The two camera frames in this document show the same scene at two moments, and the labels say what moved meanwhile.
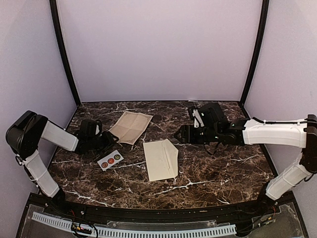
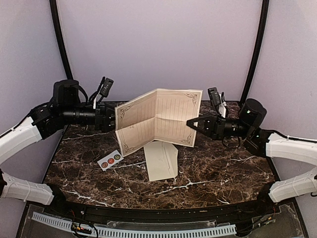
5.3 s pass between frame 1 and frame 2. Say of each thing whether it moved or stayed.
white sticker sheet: stayed
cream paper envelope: stayed
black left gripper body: moved
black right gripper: moved
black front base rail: stayed
